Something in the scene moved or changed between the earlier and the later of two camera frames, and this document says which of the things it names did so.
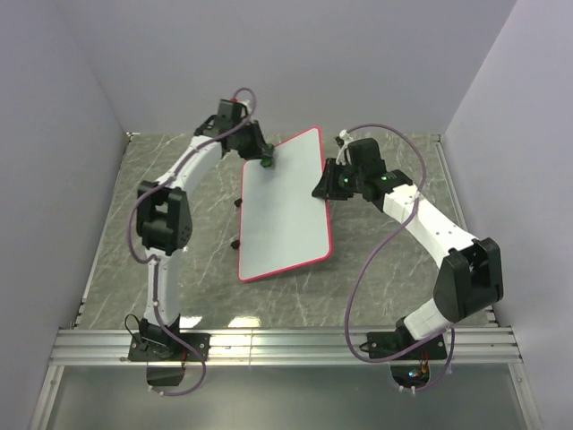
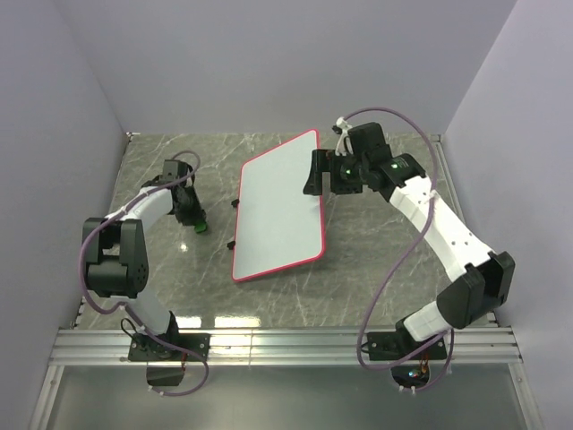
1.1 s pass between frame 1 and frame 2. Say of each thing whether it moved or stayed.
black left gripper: moved
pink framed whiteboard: stayed
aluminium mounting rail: stayed
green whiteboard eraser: moved
